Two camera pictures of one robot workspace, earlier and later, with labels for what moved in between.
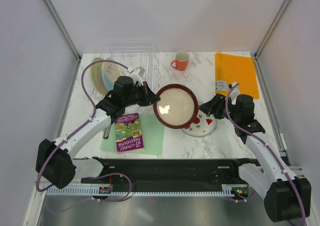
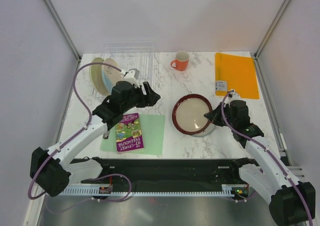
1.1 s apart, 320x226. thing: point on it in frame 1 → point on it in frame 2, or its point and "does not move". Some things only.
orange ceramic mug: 181,59 does not move
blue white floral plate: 110,72 does not move
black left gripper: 149,97 does not move
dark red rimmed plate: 178,106 → 188,114
